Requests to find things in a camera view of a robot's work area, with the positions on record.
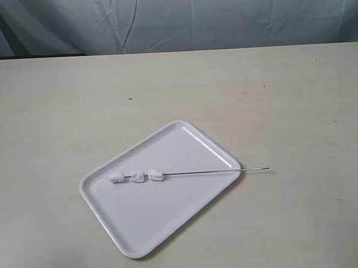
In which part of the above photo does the thin metal skewer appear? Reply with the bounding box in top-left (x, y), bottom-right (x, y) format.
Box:
top-left (125, 167), bottom-right (270, 179)

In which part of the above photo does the white marshmallow piece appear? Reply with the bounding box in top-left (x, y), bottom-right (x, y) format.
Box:
top-left (109, 172), bottom-right (125, 183)
top-left (130, 171), bottom-right (145, 183)
top-left (148, 169), bottom-right (164, 182)

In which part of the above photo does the white rectangular plastic tray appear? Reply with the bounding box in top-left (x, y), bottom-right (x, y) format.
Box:
top-left (79, 121), bottom-right (241, 259)

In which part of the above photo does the grey wrinkled backdrop cloth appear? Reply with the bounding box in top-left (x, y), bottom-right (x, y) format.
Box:
top-left (0, 0), bottom-right (358, 58)

